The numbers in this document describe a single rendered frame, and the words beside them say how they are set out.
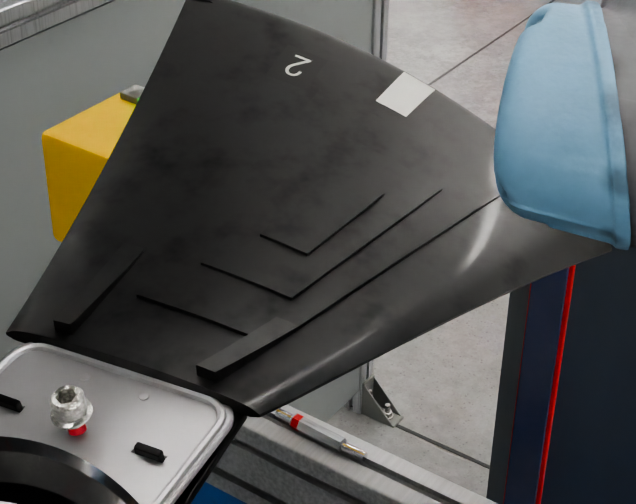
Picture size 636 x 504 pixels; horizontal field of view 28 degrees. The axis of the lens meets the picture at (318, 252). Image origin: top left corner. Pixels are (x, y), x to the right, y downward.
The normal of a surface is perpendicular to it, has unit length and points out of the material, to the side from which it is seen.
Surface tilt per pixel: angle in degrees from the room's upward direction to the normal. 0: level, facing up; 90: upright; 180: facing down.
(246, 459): 90
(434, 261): 16
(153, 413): 4
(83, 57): 90
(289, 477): 90
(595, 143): 72
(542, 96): 57
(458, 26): 0
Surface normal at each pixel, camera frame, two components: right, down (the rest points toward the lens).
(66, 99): 0.82, 0.32
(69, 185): -0.58, 0.43
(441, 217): 0.26, -0.73
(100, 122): 0.01, -0.84
